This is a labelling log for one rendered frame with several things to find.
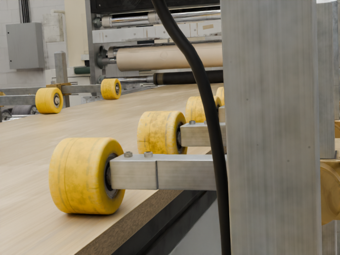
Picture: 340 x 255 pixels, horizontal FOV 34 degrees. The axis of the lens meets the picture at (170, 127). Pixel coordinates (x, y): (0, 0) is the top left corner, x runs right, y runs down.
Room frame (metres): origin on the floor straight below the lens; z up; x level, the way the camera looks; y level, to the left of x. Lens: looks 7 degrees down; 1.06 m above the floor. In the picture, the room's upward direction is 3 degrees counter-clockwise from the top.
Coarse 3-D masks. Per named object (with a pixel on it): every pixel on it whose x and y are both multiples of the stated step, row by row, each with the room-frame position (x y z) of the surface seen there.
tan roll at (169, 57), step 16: (128, 48) 3.04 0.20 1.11; (144, 48) 3.00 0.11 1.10; (160, 48) 2.96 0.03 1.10; (176, 48) 2.93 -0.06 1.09; (208, 48) 2.87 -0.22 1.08; (128, 64) 3.00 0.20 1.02; (144, 64) 2.97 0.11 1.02; (160, 64) 2.95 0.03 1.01; (176, 64) 2.92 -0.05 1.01; (208, 64) 2.88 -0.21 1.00
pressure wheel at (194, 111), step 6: (198, 96) 1.06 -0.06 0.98; (216, 96) 1.05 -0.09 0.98; (192, 102) 1.04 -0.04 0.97; (198, 102) 1.04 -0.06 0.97; (216, 102) 1.04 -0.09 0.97; (186, 108) 1.04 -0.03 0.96; (192, 108) 1.03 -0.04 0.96; (198, 108) 1.03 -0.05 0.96; (186, 114) 1.03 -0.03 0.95; (192, 114) 1.03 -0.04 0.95; (198, 114) 1.02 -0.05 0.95; (204, 114) 1.02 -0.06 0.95; (186, 120) 1.03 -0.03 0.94; (198, 120) 1.02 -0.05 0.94
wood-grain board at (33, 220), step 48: (144, 96) 2.26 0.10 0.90; (192, 96) 2.12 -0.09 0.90; (0, 144) 1.13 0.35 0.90; (48, 144) 1.09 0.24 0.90; (0, 192) 0.70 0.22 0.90; (48, 192) 0.69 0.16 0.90; (144, 192) 0.66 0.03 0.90; (0, 240) 0.51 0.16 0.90; (48, 240) 0.50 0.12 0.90; (96, 240) 0.50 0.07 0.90
